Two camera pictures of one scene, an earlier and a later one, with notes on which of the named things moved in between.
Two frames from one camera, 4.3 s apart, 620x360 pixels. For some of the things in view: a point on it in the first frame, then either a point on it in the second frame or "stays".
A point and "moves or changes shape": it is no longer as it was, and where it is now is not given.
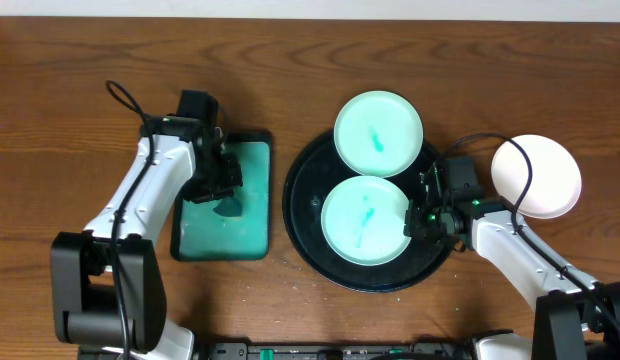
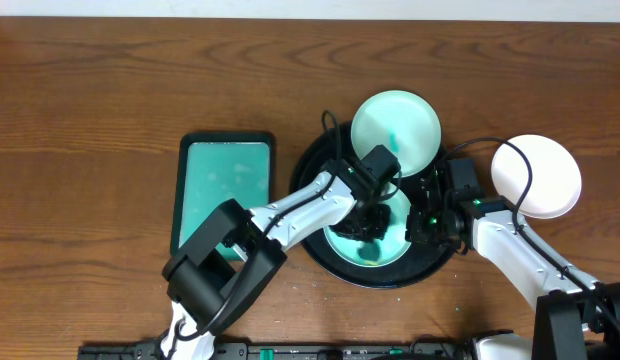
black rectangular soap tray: [198, 232] stays
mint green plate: [363, 221] stays
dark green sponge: [230, 207] moves or changes shape
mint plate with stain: [378, 134] moves or changes shape
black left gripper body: [218, 183] → [366, 226]
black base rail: [416, 351] stays
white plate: [555, 182] stays
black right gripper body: [420, 220] stays
